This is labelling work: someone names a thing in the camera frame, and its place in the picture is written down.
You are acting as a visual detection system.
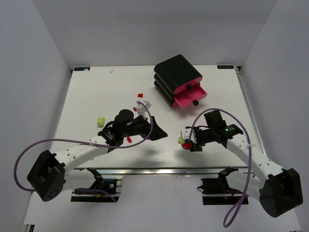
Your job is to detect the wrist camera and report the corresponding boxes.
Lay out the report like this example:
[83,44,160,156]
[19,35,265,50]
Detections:
[136,101,151,120]
[181,128,197,144]

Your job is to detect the red round lego block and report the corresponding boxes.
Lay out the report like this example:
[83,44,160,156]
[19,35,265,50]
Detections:
[182,143,192,150]

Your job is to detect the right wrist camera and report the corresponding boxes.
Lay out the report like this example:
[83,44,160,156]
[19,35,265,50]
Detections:
[181,128,197,144]

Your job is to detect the pale yellow small lego brick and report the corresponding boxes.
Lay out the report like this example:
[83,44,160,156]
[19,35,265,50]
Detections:
[178,136,185,145]

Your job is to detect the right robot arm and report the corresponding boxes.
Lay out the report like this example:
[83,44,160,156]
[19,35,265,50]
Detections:
[179,110,303,218]

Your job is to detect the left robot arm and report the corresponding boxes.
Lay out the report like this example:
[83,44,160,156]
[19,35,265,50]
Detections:
[27,109,167,202]

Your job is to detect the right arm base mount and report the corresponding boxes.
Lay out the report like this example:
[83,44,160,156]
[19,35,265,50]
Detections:
[197,167,242,205]

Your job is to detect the black drawer cabinet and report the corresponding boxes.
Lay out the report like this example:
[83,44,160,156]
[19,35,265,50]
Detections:
[154,54,202,107]

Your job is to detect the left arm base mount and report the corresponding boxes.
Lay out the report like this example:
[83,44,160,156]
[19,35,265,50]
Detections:
[71,168,122,203]

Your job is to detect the pink drawer with black knob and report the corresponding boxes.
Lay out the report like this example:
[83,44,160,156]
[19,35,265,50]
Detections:
[173,77,202,94]

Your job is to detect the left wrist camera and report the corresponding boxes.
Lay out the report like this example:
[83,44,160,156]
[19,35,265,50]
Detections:
[136,101,151,120]

